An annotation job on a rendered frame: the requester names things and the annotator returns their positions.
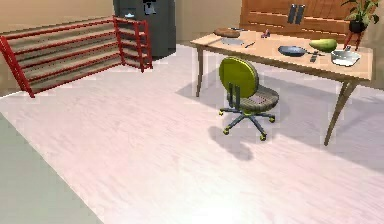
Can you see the silver pot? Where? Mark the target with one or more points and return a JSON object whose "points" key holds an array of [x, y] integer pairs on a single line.
{"points": [[345, 57]]}

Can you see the brown bread loaf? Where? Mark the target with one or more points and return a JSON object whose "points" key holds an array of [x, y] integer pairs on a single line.
{"points": [[227, 32]]}

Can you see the green office chair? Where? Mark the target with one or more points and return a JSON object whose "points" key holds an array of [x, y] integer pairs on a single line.
{"points": [[240, 80]]}

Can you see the green oval squash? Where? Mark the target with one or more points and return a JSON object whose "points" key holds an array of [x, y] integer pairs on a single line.
{"points": [[323, 45]]}

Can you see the red plant stand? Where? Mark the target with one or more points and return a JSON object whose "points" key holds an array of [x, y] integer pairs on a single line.
{"points": [[353, 38]]}

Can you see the light wooden table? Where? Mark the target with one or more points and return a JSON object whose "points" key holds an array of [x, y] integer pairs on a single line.
{"points": [[293, 63]]}

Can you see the dark blue frying pan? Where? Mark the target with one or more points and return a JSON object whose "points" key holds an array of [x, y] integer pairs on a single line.
{"points": [[293, 51]]}

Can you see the red shelf rack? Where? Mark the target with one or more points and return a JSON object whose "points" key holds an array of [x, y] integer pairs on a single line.
{"points": [[66, 53]]}

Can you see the dark knife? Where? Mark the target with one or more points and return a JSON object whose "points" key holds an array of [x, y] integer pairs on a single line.
{"points": [[238, 29]]}

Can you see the grey plate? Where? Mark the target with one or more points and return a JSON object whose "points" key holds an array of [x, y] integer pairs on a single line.
{"points": [[232, 41]]}

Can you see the green house plant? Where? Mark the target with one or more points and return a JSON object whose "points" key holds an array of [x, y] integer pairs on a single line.
{"points": [[361, 15]]}

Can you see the black fork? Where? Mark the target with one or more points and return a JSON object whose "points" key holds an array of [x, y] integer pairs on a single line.
{"points": [[250, 44]]}

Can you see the dark grey fridge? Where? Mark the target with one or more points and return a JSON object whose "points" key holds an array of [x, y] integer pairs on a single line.
{"points": [[160, 30]]}

